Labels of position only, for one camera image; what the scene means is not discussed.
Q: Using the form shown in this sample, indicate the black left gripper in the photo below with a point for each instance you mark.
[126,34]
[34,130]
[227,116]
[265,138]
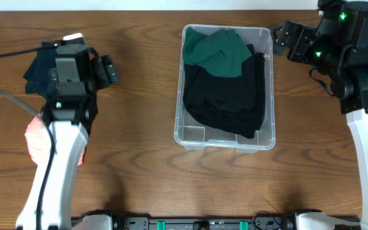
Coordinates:
[70,51]

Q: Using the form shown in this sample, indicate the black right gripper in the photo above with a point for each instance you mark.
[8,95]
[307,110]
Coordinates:
[298,31]

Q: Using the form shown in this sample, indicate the dark green garment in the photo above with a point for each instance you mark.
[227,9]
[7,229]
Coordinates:
[221,53]

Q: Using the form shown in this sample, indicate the plain black garment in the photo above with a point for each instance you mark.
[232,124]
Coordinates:
[239,94]

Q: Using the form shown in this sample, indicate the dark navy garment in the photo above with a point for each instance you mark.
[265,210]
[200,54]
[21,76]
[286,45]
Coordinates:
[37,75]

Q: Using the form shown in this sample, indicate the clear plastic storage bin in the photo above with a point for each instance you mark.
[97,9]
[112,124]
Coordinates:
[194,136]

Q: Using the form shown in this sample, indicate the black glittery garment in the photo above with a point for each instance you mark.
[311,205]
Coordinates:
[244,124]

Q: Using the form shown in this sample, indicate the pink garment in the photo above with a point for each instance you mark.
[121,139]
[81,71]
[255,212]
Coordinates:
[39,143]

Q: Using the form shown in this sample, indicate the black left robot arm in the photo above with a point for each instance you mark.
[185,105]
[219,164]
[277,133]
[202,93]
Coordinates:
[67,115]

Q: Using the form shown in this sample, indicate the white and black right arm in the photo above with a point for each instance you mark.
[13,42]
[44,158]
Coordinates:
[350,85]

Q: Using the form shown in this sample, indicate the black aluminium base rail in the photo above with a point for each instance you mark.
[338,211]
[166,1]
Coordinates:
[203,223]

